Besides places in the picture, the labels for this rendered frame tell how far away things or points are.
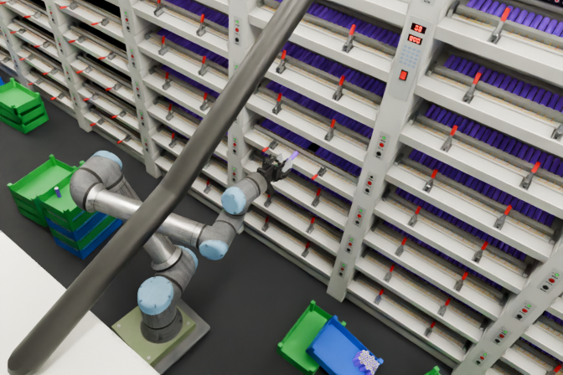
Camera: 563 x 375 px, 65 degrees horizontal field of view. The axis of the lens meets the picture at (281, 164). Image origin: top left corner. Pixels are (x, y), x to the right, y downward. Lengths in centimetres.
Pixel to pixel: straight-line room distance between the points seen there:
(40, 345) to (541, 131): 135
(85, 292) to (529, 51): 126
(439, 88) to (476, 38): 20
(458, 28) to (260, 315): 163
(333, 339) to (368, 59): 134
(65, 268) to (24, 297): 220
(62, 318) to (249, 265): 216
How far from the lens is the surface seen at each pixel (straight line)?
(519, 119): 151
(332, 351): 227
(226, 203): 160
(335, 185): 193
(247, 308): 240
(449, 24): 144
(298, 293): 247
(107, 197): 175
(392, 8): 147
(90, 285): 40
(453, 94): 151
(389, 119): 162
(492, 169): 161
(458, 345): 237
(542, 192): 162
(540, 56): 141
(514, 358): 222
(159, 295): 203
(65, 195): 256
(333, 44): 163
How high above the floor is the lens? 210
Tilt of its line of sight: 43 degrees down
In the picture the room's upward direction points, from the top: 7 degrees clockwise
